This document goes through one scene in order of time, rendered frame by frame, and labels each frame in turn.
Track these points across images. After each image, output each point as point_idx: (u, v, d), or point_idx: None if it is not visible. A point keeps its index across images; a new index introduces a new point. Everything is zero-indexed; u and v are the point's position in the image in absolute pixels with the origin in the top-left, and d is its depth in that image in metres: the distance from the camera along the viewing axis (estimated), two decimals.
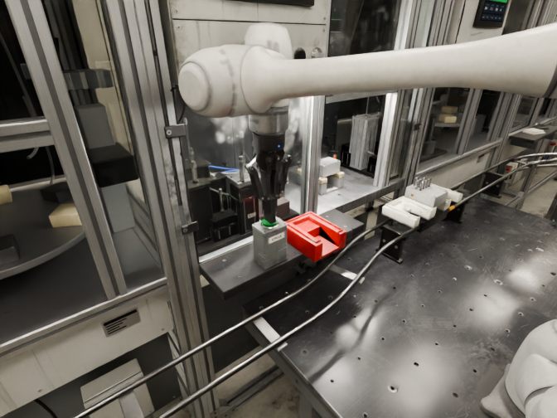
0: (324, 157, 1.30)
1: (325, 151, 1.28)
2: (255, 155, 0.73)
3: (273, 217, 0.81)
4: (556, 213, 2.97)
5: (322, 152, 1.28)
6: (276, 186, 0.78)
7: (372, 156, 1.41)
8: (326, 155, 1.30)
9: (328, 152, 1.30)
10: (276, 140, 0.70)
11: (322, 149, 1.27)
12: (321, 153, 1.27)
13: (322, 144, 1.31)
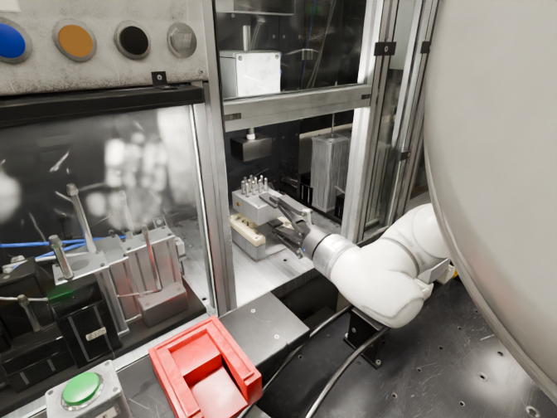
0: (264, 156, 0.80)
1: (264, 145, 0.79)
2: (312, 225, 0.70)
3: (262, 199, 0.80)
4: None
5: (259, 146, 0.78)
6: (282, 233, 0.78)
7: (341, 195, 0.97)
8: (266, 152, 0.80)
9: (270, 146, 0.80)
10: (309, 250, 0.67)
11: (257, 142, 0.77)
12: (257, 149, 0.78)
13: (263, 134, 0.82)
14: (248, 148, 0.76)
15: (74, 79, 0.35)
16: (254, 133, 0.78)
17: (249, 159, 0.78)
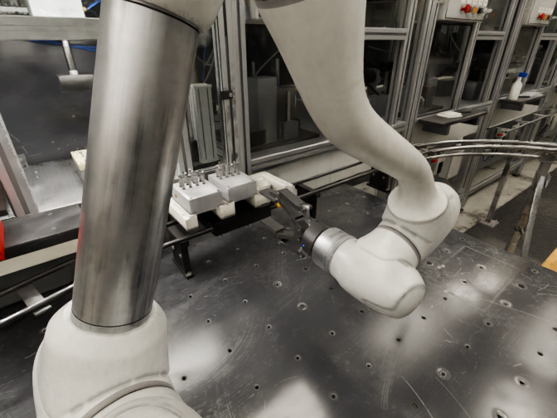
0: (88, 91, 0.91)
1: (85, 80, 0.90)
2: (311, 221, 0.69)
3: (262, 195, 0.80)
4: (502, 212, 2.65)
5: (79, 81, 0.89)
6: (283, 235, 0.78)
7: None
8: (89, 87, 0.91)
9: (93, 82, 0.91)
10: (307, 245, 0.66)
11: (75, 76, 0.88)
12: (77, 83, 0.89)
13: (89, 73, 0.92)
14: (65, 80, 0.87)
15: None
16: (75, 70, 0.89)
17: (70, 92, 0.88)
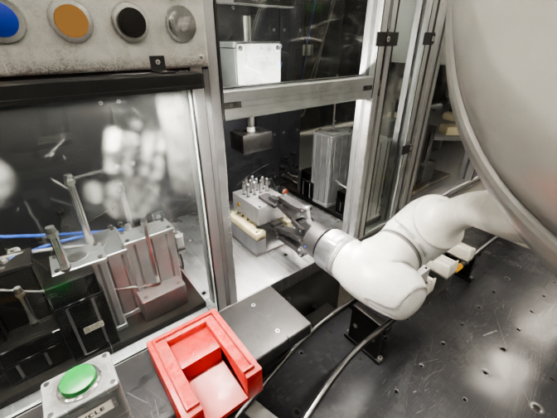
0: (264, 149, 0.79)
1: (264, 138, 0.78)
2: (312, 221, 0.70)
3: (261, 200, 0.81)
4: None
5: (259, 139, 0.77)
6: (282, 231, 0.78)
7: (342, 190, 0.96)
8: (267, 145, 0.79)
9: (270, 139, 0.79)
10: (309, 246, 0.66)
11: (257, 134, 0.76)
12: (257, 142, 0.77)
13: (263, 128, 0.81)
14: (248, 141, 0.75)
15: (70, 61, 0.34)
16: (254, 126, 0.77)
17: (249, 153, 0.77)
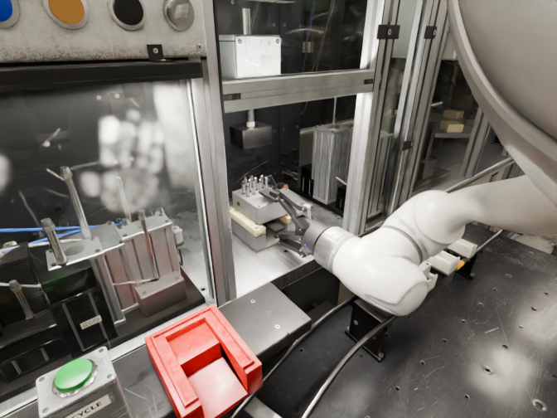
0: (264, 144, 0.78)
1: (264, 133, 0.77)
2: (312, 221, 0.69)
3: (262, 195, 0.80)
4: None
5: (259, 134, 0.76)
6: (283, 235, 0.78)
7: (342, 186, 0.95)
8: (267, 140, 0.78)
9: (270, 134, 0.78)
10: (309, 245, 0.66)
11: (257, 129, 0.75)
12: (257, 137, 0.76)
13: (263, 123, 0.80)
14: (247, 136, 0.74)
15: (65, 48, 0.34)
16: (254, 121, 0.77)
17: (249, 148, 0.76)
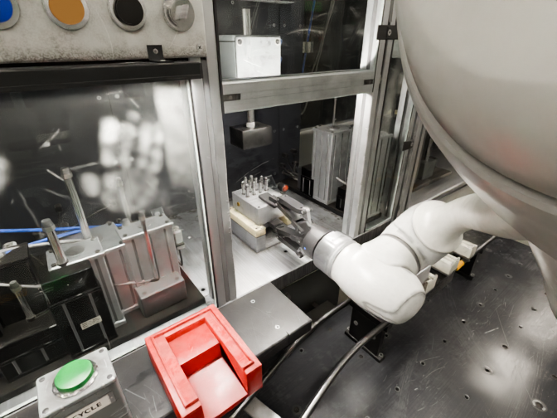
0: (264, 145, 0.78)
1: (264, 133, 0.77)
2: (312, 223, 0.70)
3: (262, 199, 0.80)
4: None
5: (259, 134, 0.76)
6: (282, 232, 0.78)
7: (342, 187, 0.96)
8: (267, 140, 0.78)
9: (270, 134, 0.78)
10: (309, 249, 0.66)
11: (257, 130, 0.75)
12: (257, 138, 0.76)
13: (263, 123, 0.80)
14: (247, 136, 0.74)
15: (65, 49, 0.34)
16: (254, 121, 0.77)
17: (249, 148, 0.76)
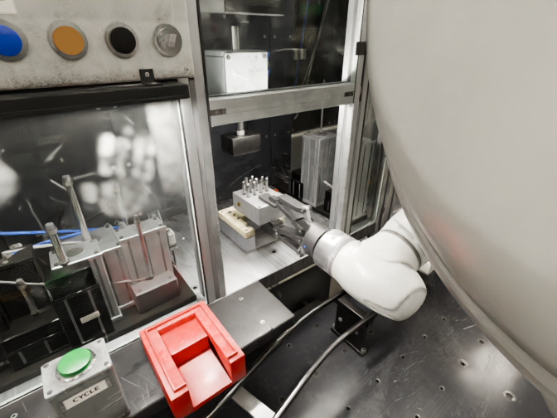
0: (254, 152, 0.83)
1: (254, 141, 0.82)
2: (312, 221, 0.70)
3: (261, 200, 0.81)
4: None
5: (249, 142, 0.81)
6: (282, 231, 0.78)
7: (330, 190, 1.00)
8: (256, 148, 0.83)
9: (259, 142, 0.83)
10: (309, 246, 0.66)
11: (246, 138, 0.80)
12: (246, 144, 0.81)
13: (252, 131, 0.85)
14: (237, 143, 0.79)
15: (66, 75, 0.38)
16: (243, 129, 0.81)
17: (239, 155, 0.81)
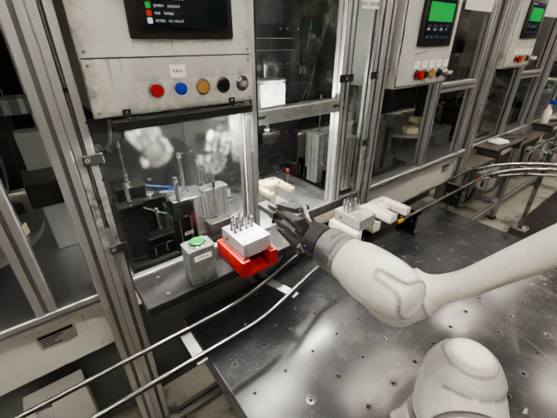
0: (275, 142, 1.28)
1: (275, 135, 1.27)
2: (311, 220, 0.69)
3: (261, 207, 0.82)
4: (531, 219, 3.02)
5: (272, 136, 1.26)
6: (282, 225, 0.77)
7: (325, 170, 1.45)
8: (276, 139, 1.28)
9: (278, 136, 1.28)
10: (309, 245, 0.66)
11: (271, 133, 1.25)
12: (270, 138, 1.25)
13: (273, 128, 1.29)
14: (265, 137, 1.24)
15: (200, 102, 0.83)
16: (268, 128, 1.26)
17: (266, 144, 1.25)
